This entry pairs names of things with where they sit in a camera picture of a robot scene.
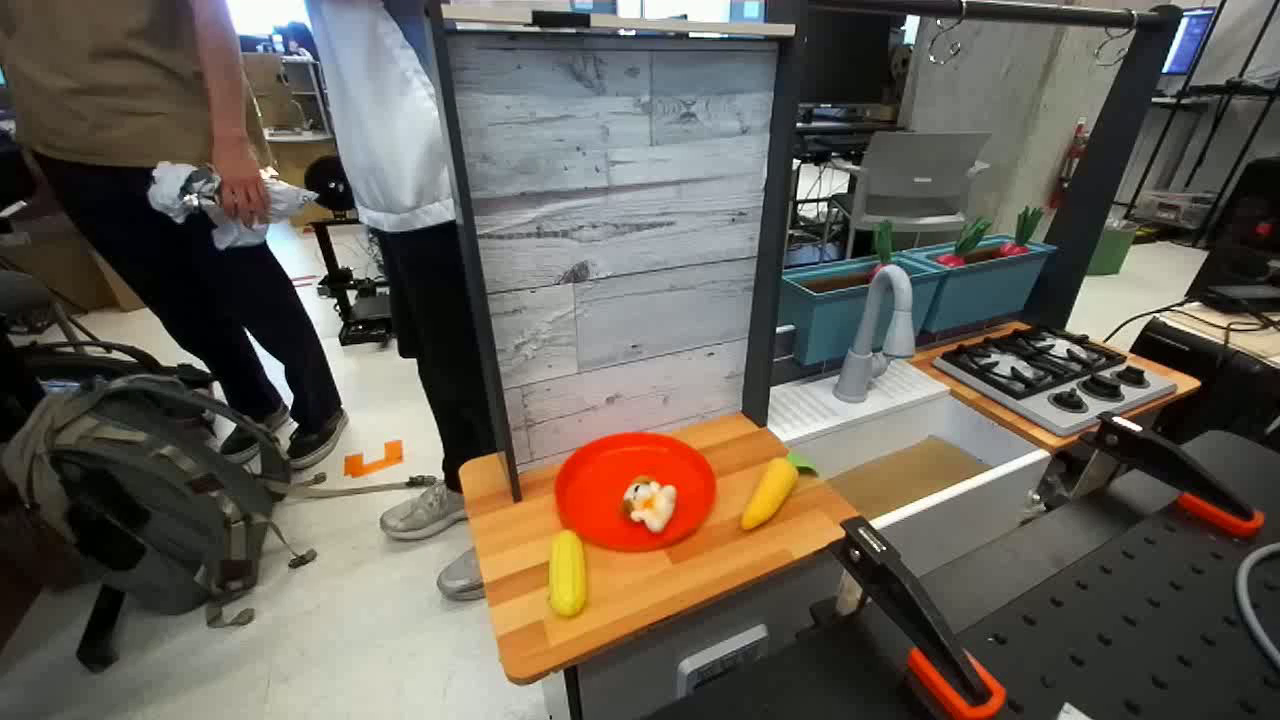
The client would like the bystander bare hand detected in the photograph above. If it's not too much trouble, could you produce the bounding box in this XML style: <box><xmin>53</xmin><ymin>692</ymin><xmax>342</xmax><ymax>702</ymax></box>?
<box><xmin>211</xmin><ymin>136</ymin><xmax>277</xmax><ymax>229</ymax></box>

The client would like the yellow toy banana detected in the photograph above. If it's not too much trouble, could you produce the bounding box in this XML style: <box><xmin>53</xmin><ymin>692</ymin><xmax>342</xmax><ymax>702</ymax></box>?
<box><xmin>738</xmin><ymin>453</ymin><xmax>821</xmax><ymax>537</ymax></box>

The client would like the white crumpled cloth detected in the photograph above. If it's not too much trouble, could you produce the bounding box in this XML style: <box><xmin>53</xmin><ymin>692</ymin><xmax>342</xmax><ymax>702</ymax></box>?
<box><xmin>143</xmin><ymin>155</ymin><xmax>321</xmax><ymax>258</ymax></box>

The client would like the black rolling stand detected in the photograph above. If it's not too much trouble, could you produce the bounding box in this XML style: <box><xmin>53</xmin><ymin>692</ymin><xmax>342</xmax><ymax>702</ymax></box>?
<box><xmin>299</xmin><ymin>154</ymin><xmax>402</xmax><ymax>353</ymax></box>

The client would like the person in white shirt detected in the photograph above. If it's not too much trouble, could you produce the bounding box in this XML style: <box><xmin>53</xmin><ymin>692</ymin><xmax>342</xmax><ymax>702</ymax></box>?
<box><xmin>305</xmin><ymin>0</ymin><xmax>506</xmax><ymax>604</ymax></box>

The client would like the person in tan shirt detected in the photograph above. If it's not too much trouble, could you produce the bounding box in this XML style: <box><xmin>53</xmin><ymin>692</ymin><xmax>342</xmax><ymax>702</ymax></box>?
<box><xmin>0</xmin><ymin>0</ymin><xmax>352</xmax><ymax>472</ymax></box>

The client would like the grey backpack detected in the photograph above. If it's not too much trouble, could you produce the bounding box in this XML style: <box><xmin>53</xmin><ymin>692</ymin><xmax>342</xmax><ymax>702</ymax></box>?
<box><xmin>0</xmin><ymin>368</ymin><xmax>321</xmax><ymax>632</ymax></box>

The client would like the grey wood-pattern panel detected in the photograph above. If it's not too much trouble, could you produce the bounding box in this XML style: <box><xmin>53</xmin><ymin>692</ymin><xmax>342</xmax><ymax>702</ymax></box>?
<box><xmin>442</xmin><ymin>28</ymin><xmax>786</xmax><ymax>477</ymax></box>

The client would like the red round plate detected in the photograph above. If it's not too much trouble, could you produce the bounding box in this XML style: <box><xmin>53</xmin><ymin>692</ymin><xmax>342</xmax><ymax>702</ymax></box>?
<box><xmin>551</xmin><ymin>427</ymin><xmax>723</xmax><ymax>558</ymax></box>

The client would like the yellow toy corn cob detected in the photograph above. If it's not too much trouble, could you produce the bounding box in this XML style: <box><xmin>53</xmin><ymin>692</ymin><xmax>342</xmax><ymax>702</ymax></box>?
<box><xmin>543</xmin><ymin>529</ymin><xmax>592</xmax><ymax>623</ymax></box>

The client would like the white brown toy food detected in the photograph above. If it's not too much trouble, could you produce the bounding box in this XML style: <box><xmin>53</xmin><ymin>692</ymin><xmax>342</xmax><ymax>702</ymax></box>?
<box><xmin>619</xmin><ymin>472</ymin><xmax>686</xmax><ymax>537</ymax></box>

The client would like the wooden countertop board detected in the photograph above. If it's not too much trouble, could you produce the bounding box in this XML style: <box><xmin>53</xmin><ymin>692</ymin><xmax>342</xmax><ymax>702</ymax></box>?
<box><xmin>458</xmin><ymin>411</ymin><xmax>863</xmax><ymax>689</ymax></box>

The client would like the grey toy kitchen cabinet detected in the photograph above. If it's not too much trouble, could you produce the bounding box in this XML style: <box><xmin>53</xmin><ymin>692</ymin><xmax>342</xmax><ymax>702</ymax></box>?
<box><xmin>563</xmin><ymin>552</ymin><xmax>871</xmax><ymax>720</ymax></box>

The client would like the grey toy faucet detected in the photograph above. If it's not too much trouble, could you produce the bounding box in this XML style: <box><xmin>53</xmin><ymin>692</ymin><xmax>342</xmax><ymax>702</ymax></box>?
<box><xmin>833</xmin><ymin>262</ymin><xmax>919</xmax><ymax>407</ymax></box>

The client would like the white toy sink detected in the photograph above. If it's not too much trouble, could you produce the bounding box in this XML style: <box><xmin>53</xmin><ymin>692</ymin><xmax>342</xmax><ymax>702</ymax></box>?
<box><xmin>765</xmin><ymin>358</ymin><xmax>1062</xmax><ymax>540</ymax></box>

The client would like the toy stove with black burners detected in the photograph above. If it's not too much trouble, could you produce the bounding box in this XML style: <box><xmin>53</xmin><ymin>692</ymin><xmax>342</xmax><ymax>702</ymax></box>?
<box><xmin>914</xmin><ymin>315</ymin><xmax>1205</xmax><ymax>456</ymax></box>

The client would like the green bin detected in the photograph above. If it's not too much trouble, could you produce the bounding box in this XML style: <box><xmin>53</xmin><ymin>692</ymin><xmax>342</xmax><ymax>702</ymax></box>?
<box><xmin>1085</xmin><ymin>223</ymin><xmax>1141</xmax><ymax>282</ymax></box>

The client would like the computer monitor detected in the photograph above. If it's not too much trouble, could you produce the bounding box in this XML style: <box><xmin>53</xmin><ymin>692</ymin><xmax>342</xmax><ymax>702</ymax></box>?
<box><xmin>1159</xmin><ymin>6</ymin><xmax>1223</xmax><ymax>80</ymax></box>

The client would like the black perforated table plate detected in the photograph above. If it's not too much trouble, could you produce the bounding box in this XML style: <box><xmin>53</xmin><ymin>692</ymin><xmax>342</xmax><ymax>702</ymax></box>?
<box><xmin>955</xmin><ymin>426</ymin><xmax>1280</xmax><ymax>720</ymax></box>

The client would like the black clamp orange handle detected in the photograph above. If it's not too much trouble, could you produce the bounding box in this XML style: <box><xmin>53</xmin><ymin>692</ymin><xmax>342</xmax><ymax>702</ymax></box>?
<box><xmin>838</xmin><ymin>517</ymin><xmax>1018</xmax><ymax>720</ymax></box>
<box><xmin>1034</xmin><ymin>411</ymin><xmax>1271</xmax><ymax>546</ymax></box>

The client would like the black frame bar with diagonal post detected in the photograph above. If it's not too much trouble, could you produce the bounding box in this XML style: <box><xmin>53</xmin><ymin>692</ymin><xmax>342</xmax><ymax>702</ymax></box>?
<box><xmin>795</xmin><ymin>0</ymin><xmax>1190</xmax><ymax>333</ymax></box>

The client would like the black wire shelf rack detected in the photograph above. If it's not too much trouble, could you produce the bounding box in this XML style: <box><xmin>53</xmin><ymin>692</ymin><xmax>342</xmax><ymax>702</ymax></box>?
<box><xmin>1119</xmin><ymin>0</ymin><xmax>1280</xmax><ymax>240</ymax></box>

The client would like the white cable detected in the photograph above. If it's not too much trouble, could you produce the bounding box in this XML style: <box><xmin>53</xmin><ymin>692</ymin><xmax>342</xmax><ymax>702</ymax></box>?
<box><xmin>1229</xmin><ymin>537</ymin><xmax>1280</xmax><ymax>672</ymax></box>

